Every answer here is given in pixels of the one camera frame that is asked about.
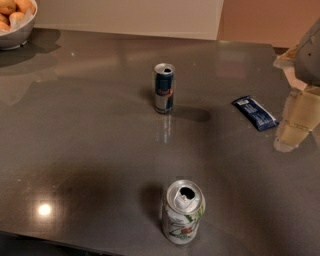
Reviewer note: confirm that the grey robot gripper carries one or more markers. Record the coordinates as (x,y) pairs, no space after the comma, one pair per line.
(308,61)

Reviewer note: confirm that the green white 7up can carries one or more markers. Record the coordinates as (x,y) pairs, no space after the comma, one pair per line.
(183,206)

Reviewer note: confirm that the blue silver Red Bull can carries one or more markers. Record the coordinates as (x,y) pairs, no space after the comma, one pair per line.
(164,87)

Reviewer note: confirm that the blue snack bar wrapper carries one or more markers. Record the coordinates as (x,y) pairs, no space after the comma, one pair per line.
(260,118)

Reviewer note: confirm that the silver metal fruit bowl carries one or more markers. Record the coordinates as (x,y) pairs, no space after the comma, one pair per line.
(17,35)

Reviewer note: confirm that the orange fruit top right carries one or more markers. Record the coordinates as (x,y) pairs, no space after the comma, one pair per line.
(25,5)

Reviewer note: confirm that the orange fruit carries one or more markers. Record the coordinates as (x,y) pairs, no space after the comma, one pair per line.
(25,5)
(16,18)
(7,7)
(4,26)

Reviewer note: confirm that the orange fruit middle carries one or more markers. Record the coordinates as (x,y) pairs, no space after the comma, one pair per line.
(16,18)

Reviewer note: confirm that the orange fruit top left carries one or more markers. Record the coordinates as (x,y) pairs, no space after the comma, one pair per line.
(7,7)

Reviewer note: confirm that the orange fruit lower left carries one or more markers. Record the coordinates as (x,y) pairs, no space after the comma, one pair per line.
(4,26)

